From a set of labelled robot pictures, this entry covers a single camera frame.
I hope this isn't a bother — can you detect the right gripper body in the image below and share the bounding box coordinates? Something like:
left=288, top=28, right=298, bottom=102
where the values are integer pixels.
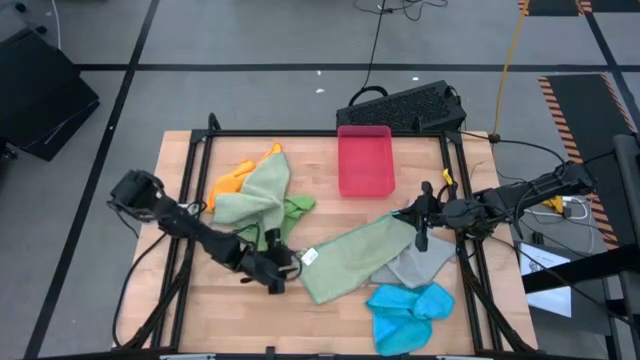
left=413, top=179, right=477, bottom=254

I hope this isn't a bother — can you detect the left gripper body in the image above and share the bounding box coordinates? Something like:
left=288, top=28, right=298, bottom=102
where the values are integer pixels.
left=233, top=227, right=297, bottom=296

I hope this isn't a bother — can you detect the pale green microfiber towel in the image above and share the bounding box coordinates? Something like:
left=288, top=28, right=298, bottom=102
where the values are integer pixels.
left=298, top=213, right=419, bottom=305
left=211, top=151, right=292, bottom=251

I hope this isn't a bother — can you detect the grey microfiber towel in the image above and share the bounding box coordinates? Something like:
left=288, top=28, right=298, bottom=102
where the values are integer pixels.
left=369, top=232, right=457, bottom=290

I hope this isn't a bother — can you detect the bright green microfiber towel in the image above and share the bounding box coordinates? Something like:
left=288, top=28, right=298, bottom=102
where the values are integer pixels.
left=239, top=194, right=317, bottom=251

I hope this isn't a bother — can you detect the orange microfiber towel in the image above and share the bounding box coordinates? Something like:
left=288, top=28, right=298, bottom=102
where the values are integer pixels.
left=205, top=142, right=284, bottom=211

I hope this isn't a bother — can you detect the blue microfiber towel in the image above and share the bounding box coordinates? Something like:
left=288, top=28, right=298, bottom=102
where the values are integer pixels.
left=365, top=282, right=456, bottom=357

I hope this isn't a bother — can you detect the red plastic bin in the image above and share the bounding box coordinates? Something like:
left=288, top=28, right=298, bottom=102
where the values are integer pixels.
left=337, top=124, right=397, bottom=199

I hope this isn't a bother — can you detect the black perforated computer case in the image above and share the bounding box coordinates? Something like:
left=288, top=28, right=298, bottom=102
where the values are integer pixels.
left=335, top=79, right=468, bottom=134

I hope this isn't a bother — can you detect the white paper sheet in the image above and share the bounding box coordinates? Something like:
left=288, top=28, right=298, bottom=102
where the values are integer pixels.
left=519, top=242, right=573, bottom=319

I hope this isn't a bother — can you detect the black hazard striped mat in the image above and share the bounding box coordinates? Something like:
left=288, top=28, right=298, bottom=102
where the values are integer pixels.
left=517, top=0, right=640, bottom=17
left=537, top=73, right=640, bottom=251

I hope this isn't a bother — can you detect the black equipment case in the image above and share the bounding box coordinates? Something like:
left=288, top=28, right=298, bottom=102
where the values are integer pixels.
left=0, top=27, right=101, bottom=162

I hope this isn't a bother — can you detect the white power cable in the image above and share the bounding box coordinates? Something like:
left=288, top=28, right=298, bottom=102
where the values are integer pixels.
left=519, top=192, right=599, bottom=254

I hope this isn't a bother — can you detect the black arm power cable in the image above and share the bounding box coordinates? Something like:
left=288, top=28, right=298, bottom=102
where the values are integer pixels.
left=112, top=230, right=171, bottom=349

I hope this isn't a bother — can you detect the long yellow cable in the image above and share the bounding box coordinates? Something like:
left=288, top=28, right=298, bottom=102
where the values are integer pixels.
left=492, top=0, right=531, bottom=144

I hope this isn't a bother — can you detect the black floor cable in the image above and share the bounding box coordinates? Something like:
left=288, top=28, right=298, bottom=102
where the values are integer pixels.
left=348, top=0, right=450, bottom=107

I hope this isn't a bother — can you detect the black metal cart frame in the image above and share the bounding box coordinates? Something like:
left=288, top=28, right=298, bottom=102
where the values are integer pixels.
left=522, top=133, right=640, bottom=360

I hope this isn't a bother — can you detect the thin white cable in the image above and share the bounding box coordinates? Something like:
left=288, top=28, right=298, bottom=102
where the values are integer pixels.
left=49, top=0, right=63, bottom=51

